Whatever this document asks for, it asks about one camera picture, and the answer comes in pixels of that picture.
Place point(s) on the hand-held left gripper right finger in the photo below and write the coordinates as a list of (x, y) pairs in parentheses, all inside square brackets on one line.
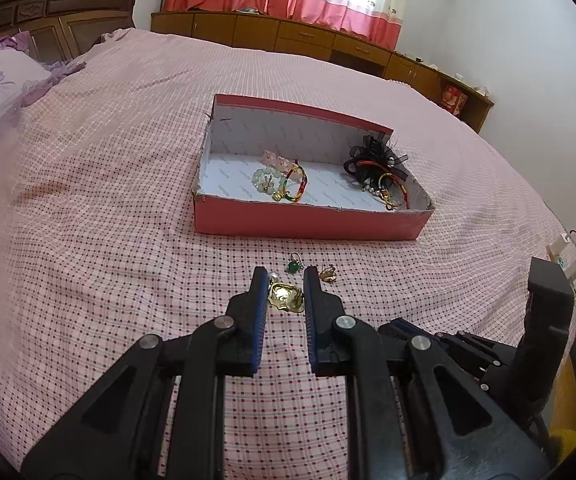
[(310, 320)]

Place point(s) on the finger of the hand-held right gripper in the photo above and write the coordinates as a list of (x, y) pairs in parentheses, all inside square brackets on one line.
[(408, 328), (473, 352)]

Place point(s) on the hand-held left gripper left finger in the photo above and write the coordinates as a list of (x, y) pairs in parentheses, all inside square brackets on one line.
[(260, 320)]

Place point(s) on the gold flower brooch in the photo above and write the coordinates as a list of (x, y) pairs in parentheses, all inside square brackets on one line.
[(285, 296)]

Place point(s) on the pearl earring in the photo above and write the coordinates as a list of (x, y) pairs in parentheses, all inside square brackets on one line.
[(274, 276)]

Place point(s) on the small gold earring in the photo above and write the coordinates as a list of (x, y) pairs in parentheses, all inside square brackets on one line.
[(328, 273)]

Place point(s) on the green bead earring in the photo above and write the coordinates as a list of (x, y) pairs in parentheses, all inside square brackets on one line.
[(293, 266)]

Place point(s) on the red cardboard box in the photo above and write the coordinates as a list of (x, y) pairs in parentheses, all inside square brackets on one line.
[(293, 220)]

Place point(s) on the translucent green hair clip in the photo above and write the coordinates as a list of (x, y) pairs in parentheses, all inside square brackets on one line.
[(263, 180)]

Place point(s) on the pink hair clip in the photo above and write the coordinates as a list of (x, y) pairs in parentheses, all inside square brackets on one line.
[(275, 160)]

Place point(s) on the black bow hair claw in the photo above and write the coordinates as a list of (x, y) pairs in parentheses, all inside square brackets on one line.
[(370, 157)]

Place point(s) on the white charger plug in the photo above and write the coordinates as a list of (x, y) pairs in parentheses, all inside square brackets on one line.
[(575, 264)]

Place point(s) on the white power strip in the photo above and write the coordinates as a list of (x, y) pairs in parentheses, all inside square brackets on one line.
[(558, 247)]

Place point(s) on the pink checked bed sheet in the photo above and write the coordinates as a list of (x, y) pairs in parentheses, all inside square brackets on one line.
[(117, 210)]

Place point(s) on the red paper bag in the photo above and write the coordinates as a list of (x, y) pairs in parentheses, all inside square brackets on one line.
[(454, 99)]

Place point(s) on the long wooden cabinet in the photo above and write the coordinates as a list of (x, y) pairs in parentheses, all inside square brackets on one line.
[(308, 42)]

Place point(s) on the dark wooden headboard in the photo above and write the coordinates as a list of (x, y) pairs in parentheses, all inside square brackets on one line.
[(52, 15)]

